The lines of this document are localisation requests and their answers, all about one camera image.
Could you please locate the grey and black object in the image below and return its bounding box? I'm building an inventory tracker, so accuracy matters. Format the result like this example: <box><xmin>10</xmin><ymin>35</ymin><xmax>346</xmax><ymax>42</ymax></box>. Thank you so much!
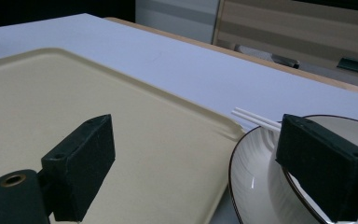
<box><xmin>234</xmin><ymin>44</ymin><xmax>301</xmax><ymax>70</ymax></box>

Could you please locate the white bowl, dark rim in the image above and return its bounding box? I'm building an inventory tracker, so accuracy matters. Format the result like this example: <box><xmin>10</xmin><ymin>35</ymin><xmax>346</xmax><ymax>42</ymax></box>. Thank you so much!
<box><xmin>267</xmin><ymin>115</ymin><xmax>358</xmax><ymax>224</ymax></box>

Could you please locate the beige plastic tray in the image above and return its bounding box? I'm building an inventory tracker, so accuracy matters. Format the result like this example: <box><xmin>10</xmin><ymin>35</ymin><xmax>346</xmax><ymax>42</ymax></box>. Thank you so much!
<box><xmin>0</xmin><ymin>47</ymin><xmax>246</xmax><ymax>224</ymax></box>

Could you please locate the dark green flat object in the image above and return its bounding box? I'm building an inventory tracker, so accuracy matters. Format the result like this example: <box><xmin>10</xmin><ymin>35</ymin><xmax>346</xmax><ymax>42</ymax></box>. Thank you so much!
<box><xmin>336</xmin><ymin>57</ymin><xmax>358</xmax><ymax>77</ymax></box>

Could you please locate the grey white panel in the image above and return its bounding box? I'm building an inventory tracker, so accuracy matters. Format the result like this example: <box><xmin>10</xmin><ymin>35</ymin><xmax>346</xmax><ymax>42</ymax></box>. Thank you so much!
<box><xmin>135</xmin><ymin>0</ymin><xmax>221</xmax><ymax>45</ymax></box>

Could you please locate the white chopstick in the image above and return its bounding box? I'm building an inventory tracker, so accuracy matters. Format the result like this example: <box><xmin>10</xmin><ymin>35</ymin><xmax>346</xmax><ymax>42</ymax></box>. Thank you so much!
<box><xmin>234</xmin><ymin>106</ymin><xmax>283</xmax><ymax>125</ymax></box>
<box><xmin>230</xmin><ymin>110</ymin><xmax>282</xmax><ymax>132</ymax></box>

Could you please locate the white ribbed plate, dark rim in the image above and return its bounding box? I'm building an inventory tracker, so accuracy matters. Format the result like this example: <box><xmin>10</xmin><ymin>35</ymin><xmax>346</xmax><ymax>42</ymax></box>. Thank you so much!
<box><xmin>227</xmin><ymin>124</ymin><xmax>282</xmax><ymax>224</ymax></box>

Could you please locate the light wooden cabinet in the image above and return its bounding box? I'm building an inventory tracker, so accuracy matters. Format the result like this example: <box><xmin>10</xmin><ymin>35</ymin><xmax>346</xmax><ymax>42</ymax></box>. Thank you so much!
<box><xmin>212</xmin><ymin>0</ymin><xmax>358</xmax><ymax>90</ymax></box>

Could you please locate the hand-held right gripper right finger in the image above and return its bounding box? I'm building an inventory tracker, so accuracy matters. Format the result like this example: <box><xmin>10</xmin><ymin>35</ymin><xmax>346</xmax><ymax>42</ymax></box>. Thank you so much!
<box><xmin>275</xmin><ymin>113</ymin><xmax>358</xmax><ymax>223</ymax></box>

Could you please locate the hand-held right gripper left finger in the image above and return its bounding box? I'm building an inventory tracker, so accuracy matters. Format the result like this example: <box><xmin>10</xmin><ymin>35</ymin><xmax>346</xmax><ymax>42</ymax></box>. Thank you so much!
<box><xmin>41</xmin><ymin>114</ymin><xmax>117</xmax><ymax>222</ymax></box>

